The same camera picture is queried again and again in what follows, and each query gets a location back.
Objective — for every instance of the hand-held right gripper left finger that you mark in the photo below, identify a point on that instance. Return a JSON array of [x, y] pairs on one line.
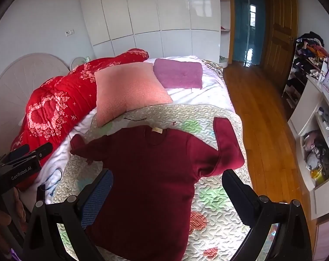
[[96, 198]]

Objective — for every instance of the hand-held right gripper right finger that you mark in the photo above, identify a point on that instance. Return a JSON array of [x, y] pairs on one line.
[[239, 195]]

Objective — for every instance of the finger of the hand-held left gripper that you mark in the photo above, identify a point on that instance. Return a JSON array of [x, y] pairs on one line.
[[42, 149], [19, 152]]

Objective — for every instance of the dark red sweater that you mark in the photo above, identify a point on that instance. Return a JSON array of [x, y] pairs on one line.
[[153, 182]]

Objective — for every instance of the quilted heart-pattern bedspread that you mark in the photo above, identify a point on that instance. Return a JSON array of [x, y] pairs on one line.
[[216, 195]]

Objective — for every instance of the red floral quilt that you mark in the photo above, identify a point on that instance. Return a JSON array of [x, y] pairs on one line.
[[58, 92]]

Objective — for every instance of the white round headboard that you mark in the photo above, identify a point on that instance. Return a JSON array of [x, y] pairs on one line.
[[17, 78]]

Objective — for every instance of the yellow container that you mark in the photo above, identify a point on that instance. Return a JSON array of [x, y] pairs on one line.
[[318, 177]]

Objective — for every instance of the pink bag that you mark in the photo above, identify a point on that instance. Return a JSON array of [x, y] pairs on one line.
[[311, 140]]

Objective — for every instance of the pink knitted pillow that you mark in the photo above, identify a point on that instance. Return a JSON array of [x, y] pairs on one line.
[[126, 92]]

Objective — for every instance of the white shelf unit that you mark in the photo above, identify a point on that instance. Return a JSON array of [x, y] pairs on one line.
[[303, 114]]

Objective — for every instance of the cluttered shoe rack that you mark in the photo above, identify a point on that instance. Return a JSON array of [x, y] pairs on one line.
[[297, 78]]

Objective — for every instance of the purple cushion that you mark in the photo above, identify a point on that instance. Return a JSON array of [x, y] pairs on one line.
[[178, 73]]

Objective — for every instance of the teal glass door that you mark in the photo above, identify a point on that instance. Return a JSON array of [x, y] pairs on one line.
[[246, 27]]

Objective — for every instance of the wooden door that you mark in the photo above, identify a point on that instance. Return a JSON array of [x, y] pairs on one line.
[[280, 24]]

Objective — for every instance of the white open corner shelf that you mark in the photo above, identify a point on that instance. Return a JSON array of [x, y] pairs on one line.
[[224, 19]]

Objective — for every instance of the white glossy wardrobe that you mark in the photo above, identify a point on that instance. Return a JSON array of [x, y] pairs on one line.
[[159, 11]]

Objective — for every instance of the white wall socket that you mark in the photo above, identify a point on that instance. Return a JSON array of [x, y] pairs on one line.
[[69, 32]]

